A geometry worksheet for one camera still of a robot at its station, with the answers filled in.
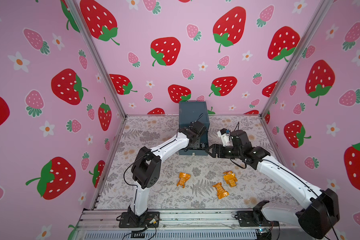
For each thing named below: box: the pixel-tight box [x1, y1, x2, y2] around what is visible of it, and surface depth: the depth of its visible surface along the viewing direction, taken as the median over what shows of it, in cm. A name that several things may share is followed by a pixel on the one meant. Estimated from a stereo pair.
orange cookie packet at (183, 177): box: [176, 172, 191, 188], surface depth 88 cm
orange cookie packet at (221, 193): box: [212, 182, 230, 200], surface depth 84 cm
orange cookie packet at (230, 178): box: [223, 170, 238, 187], surface depth 88 cm
